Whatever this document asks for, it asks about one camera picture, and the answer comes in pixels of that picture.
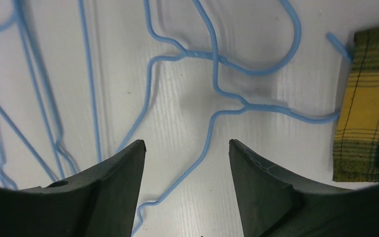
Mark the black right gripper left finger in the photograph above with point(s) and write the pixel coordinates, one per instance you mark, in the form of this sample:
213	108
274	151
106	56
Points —
100	201

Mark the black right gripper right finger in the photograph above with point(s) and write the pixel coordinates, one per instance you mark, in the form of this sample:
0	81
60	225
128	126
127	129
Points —
276	202

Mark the yellow plaid shirt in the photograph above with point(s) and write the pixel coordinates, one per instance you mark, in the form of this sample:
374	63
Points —
356	139

